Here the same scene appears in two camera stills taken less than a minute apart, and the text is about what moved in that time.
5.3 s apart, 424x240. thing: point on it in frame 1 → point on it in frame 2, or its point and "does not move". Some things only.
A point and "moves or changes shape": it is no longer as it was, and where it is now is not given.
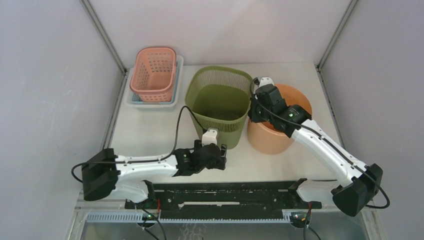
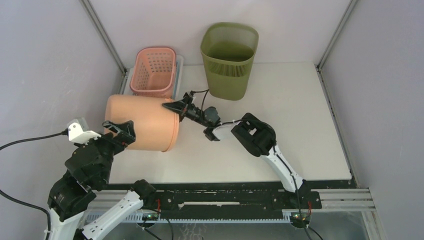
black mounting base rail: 263,198 does not move
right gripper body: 258,114 → 193,112
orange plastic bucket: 265,138 → 156,127
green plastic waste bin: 219,96 moves or changes shape
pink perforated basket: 153,73 does not move
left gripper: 219,163 → 126,130
